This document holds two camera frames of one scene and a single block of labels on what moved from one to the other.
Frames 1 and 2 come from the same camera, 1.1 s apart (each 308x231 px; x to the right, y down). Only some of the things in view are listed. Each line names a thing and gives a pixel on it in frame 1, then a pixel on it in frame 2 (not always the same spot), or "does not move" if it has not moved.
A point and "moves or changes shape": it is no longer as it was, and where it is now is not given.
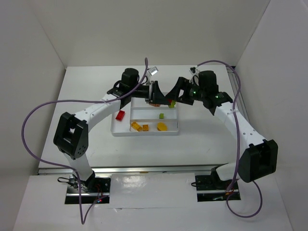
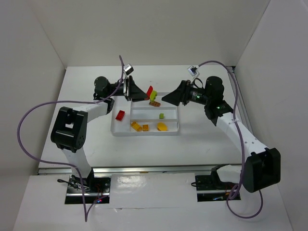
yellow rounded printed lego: [161, 126] does not move
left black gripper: [154, 92] to [129, 88]
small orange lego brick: [145, 127] does not move
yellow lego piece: [136, 126] does not move
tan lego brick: [155, 105] does not move
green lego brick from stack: [172, 104] moves or changes shape
